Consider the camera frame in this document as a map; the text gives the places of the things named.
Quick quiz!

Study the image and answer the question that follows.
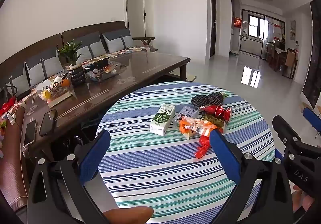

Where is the black foam fruit net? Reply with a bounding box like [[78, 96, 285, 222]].
[[191, 92, 224, 108]]

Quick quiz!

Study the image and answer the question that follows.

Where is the glass sliding door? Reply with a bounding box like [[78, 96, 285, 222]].
[[239, 9, 286, 60]]

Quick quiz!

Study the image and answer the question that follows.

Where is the wooden dining chair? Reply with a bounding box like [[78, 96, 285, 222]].
[[266, 41, 276, 64], [282, 48, 299, 79]]

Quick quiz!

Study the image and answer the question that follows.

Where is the patterned sofa blanket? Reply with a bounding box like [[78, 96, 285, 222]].
[[80, 45, 154, 66]]

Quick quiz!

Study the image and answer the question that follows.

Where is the person's right hand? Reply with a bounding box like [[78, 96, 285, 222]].
[[292, 185, 310, 213]]

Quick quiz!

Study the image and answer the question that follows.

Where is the person's left hand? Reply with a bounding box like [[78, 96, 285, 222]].
[[103, 207, 154, 224]]

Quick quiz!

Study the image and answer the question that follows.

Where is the dark door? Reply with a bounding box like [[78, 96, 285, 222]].
[[210, 0, 217, 58]]

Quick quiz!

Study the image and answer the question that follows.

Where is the striped tablecloth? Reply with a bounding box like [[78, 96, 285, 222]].
[[95, 81, 276, 224]]

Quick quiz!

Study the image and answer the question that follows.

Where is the orange white snack wrapper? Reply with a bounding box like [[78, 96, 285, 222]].
[[179, 117, 202, 140]]

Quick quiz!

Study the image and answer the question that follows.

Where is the green snack wrapper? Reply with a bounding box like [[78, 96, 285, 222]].
[[201, 114, 226, 133]]

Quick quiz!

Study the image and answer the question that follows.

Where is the dining table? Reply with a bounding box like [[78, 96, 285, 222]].
[[274, 46, 287, 70]]

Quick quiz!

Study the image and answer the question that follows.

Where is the clear blister pack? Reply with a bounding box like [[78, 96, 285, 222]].
[[179, 106, 199, 120]]

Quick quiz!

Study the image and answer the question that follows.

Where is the dark wooden sofa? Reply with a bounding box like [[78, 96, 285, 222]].
[[0, 21, 158, 104]]

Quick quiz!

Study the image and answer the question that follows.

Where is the dark wooden coffee table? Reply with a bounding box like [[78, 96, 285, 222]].
[[21, 51, 191, 162]]

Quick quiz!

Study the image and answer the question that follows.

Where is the glass tray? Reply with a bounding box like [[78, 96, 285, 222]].
[[84, 60, 127, 82]]

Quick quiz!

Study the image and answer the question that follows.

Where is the potted plant in black vase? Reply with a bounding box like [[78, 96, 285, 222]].
[[58, 40, 86, 86]]

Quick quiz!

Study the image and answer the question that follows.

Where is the red foil wrapper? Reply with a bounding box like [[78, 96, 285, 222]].
[[198, 104, 232, 123]]

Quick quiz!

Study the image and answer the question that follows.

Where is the black phone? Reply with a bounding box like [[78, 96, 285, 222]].
[[23, 120, 37, 146], [39, 109, 58, 137]]

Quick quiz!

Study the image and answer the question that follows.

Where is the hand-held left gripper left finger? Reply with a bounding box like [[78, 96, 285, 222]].
[[26, 129, 118, 224]]

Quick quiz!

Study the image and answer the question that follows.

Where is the grey blue cushion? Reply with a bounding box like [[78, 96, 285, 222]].
[[102, 28, 134, 52], [24, 47, 63, 86], [0, 63, 31, 99], [73, 31, 106, 62]]

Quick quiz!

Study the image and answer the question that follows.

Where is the wooden armchair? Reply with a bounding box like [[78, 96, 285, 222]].
[[132, 36, 159, 53]]

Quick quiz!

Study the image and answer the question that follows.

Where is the green white milk carton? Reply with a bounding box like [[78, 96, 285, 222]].
[[150, 103, 175, 136]]

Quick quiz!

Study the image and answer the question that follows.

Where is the red bag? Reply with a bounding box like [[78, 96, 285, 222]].
[[0, 96, 17, 117]]

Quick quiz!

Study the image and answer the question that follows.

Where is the red orange sausage wrapper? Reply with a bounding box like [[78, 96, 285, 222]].
[[195, 124, 217, 159]]

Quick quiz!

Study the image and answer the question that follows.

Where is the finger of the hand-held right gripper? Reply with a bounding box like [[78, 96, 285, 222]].
[[272, 115, 303, 151], [303, 107, 321, 129]]

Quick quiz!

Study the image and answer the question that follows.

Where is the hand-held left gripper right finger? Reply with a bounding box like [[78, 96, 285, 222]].
[[209, 129, 294, 224]]

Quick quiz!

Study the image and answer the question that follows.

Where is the black glass cabinet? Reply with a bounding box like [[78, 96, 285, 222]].
[[302, 1, 319, 109]]

